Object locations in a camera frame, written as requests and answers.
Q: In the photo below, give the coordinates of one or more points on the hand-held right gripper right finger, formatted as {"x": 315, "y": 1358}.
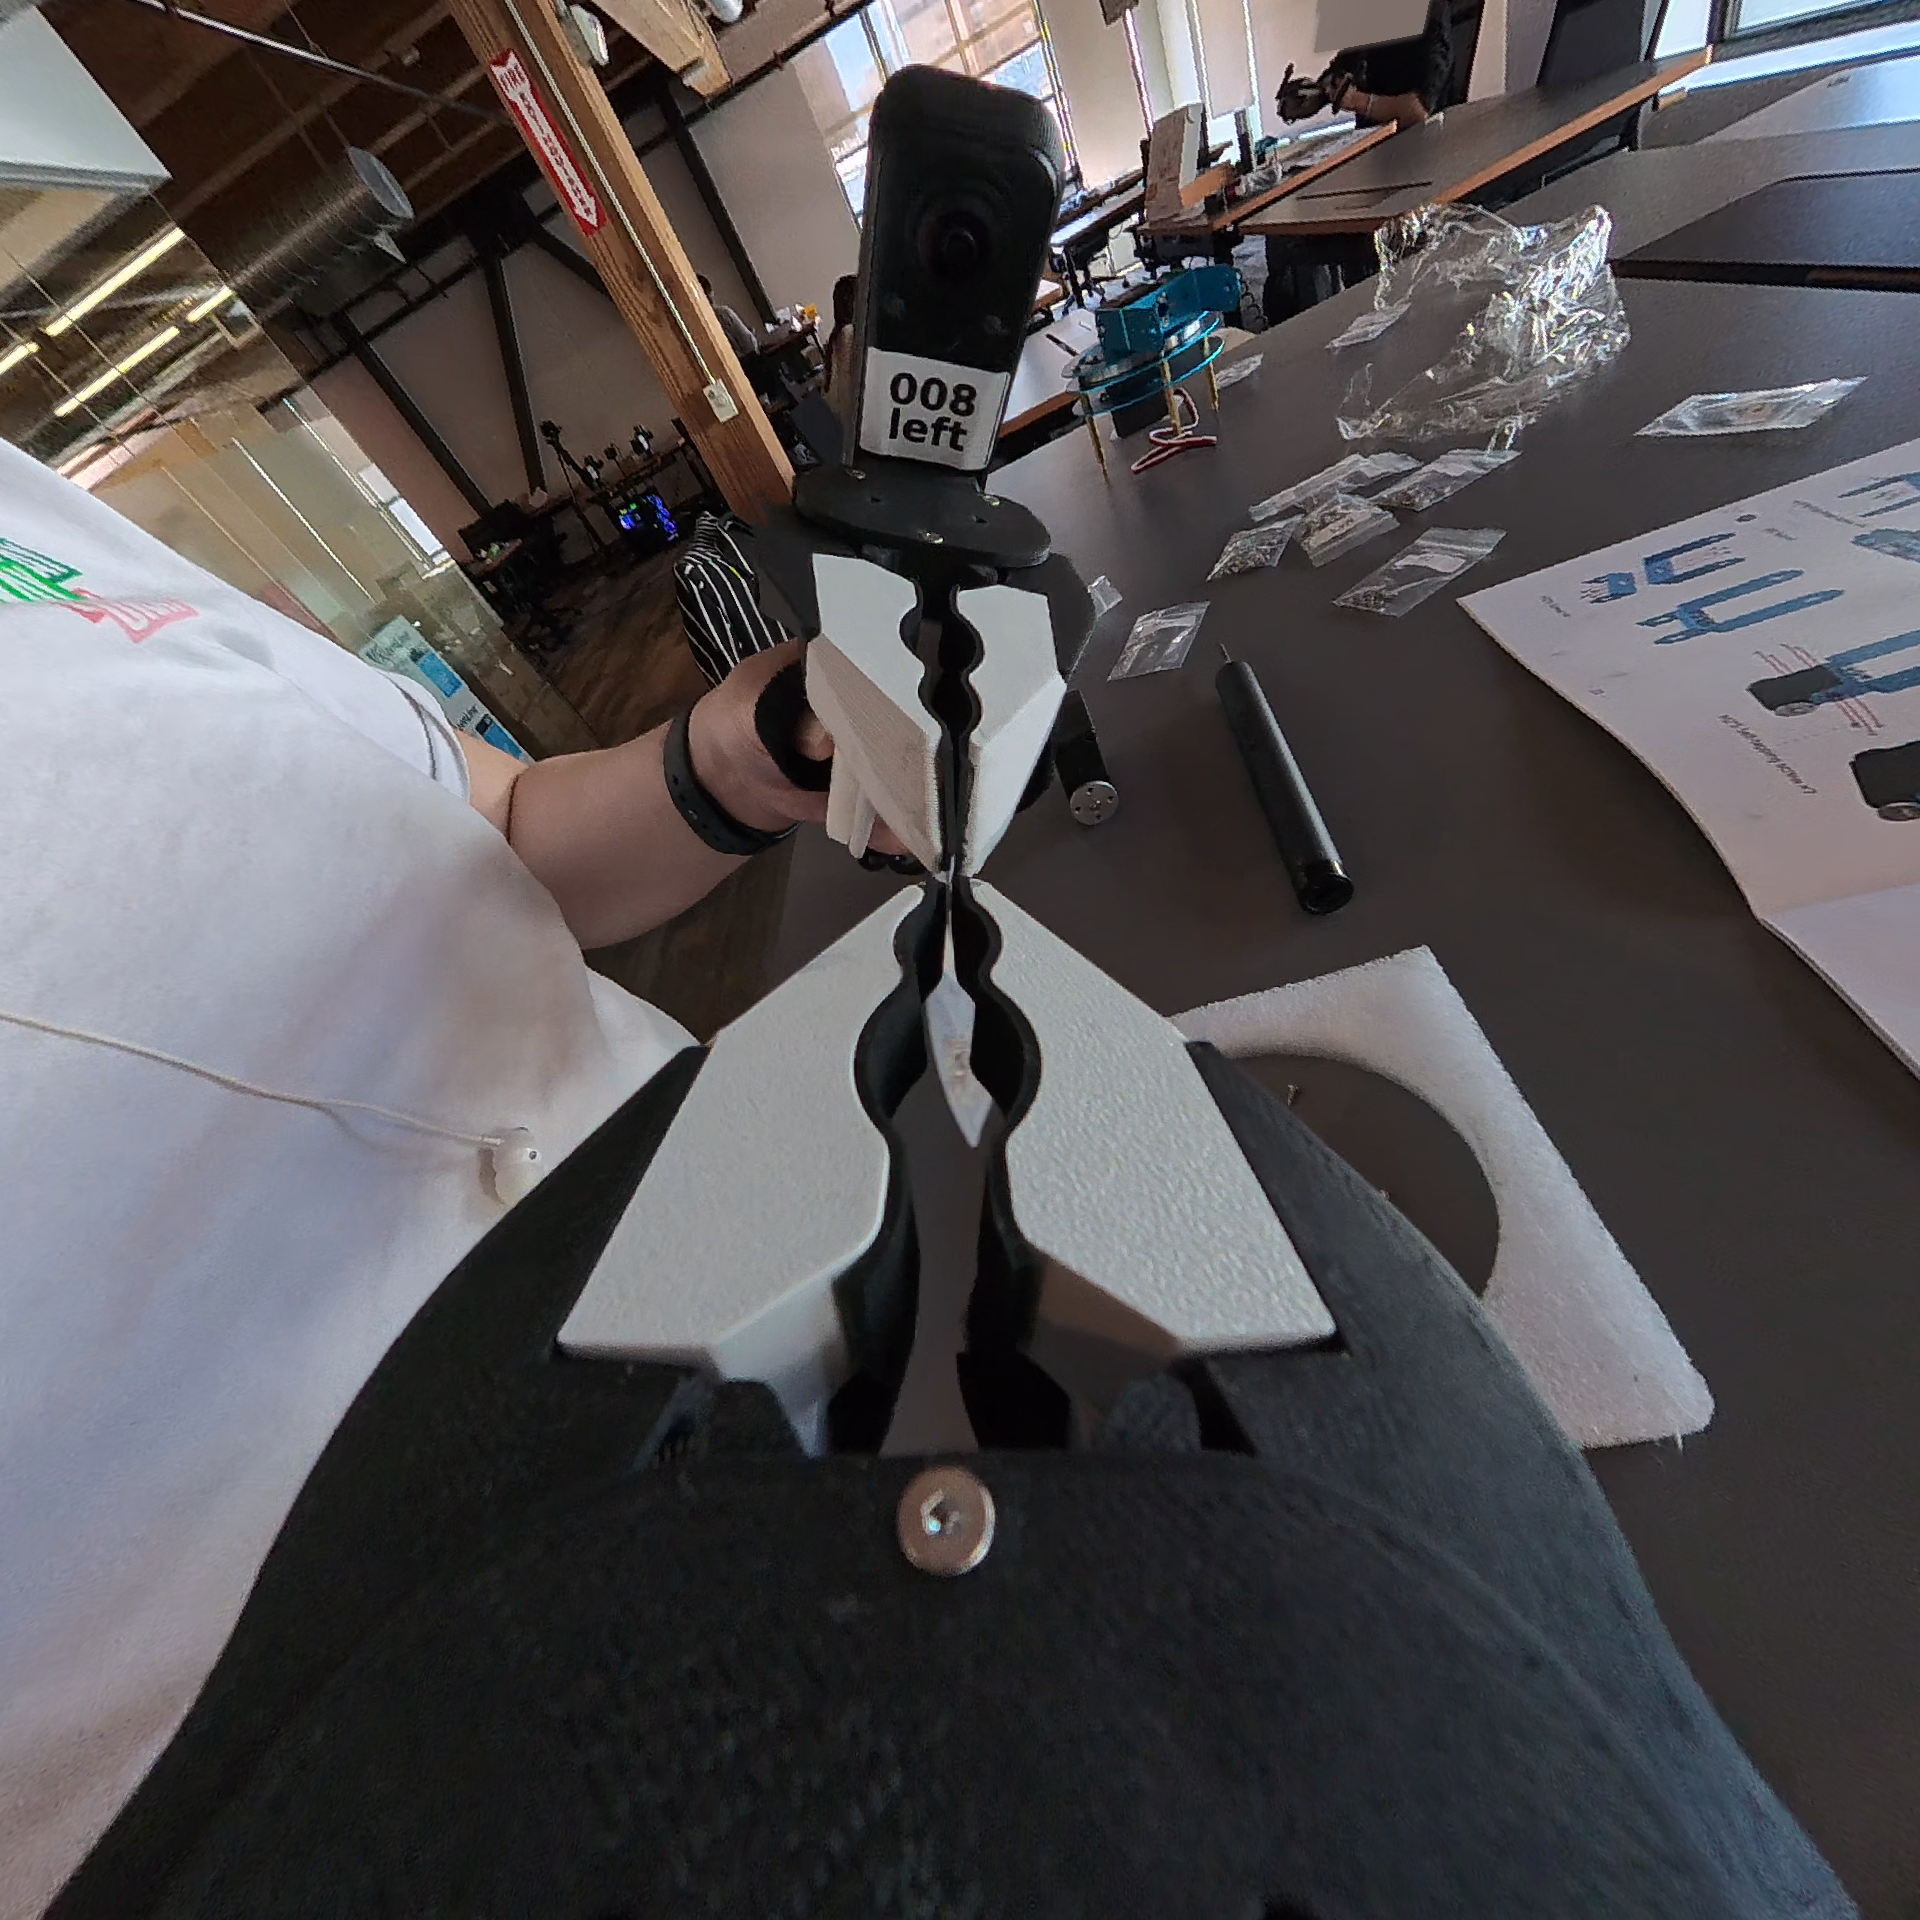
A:
{"x": 1156, "y": 1184}

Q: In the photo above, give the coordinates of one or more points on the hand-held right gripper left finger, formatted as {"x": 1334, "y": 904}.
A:
{"x": 734, "y": 1184}

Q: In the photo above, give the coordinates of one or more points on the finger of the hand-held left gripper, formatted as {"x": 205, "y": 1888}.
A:
{"x": 869, "y": 690}
{"x": 1013, "y": 704}

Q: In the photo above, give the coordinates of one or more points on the black servo motor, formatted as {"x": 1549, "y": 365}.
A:
{"x": 1092, "y": 804}

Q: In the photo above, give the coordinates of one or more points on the instruction booklet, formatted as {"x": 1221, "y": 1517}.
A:
{"x": 1724, "y": 630}

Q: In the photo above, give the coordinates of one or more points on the person's left forearm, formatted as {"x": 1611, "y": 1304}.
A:
{"x": 600, "y": 840}

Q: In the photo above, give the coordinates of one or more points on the blue robot base with disc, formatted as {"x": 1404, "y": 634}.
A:
{"x": 1156, "y": 317}

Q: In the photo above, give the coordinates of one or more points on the dark desk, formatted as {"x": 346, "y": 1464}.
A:
{"x": 1501, "y": 840}

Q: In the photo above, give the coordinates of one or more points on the wooden edged desk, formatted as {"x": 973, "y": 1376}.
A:
{"x": 1470, "y": 165}

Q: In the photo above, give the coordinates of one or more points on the person's left hand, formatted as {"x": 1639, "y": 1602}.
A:
{"x": 743, "y": 764}

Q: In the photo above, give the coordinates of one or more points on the striped black white cloth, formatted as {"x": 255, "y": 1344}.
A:
{"x": 715, "y": 600}

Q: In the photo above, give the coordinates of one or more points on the black wristband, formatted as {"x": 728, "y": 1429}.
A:
{"x": 686, "y": 796}

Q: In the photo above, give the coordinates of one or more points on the white foam pad with hole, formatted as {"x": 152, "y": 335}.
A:
{"x": 1350, "y": 1005}

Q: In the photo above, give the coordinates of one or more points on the spread of screw packets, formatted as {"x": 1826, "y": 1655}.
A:
{"x": 1418, "y": 569}

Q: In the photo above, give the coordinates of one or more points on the crumpled clear plastic wrap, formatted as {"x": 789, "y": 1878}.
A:
{"x": 1501, "y": 330}

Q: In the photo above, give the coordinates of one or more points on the person's white shirt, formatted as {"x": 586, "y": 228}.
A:
{"x": 224, "y": 902}

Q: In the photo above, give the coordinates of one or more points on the wooden post with red sign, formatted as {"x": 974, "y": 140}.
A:
{"x": 662, "y": 300}

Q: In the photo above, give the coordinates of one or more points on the silver air duct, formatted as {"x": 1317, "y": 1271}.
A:
{"x": 339, "y": 225}

